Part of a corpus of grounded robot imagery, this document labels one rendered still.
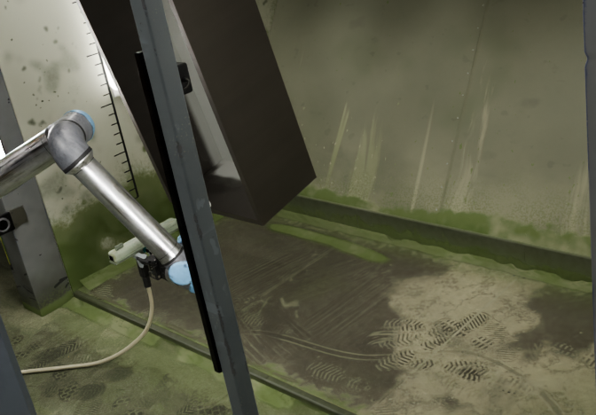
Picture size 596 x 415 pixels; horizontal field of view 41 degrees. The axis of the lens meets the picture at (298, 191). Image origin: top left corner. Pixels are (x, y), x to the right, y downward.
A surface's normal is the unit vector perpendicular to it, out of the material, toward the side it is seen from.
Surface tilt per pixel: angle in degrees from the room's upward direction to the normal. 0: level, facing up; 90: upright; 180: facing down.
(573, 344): 0
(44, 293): 90
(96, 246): 90
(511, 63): 57
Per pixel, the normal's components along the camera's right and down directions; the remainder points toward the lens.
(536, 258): -0.68, 0.39
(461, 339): -0.17, -0.91
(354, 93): -0.66, -0.17
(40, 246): 0.71, 0.15
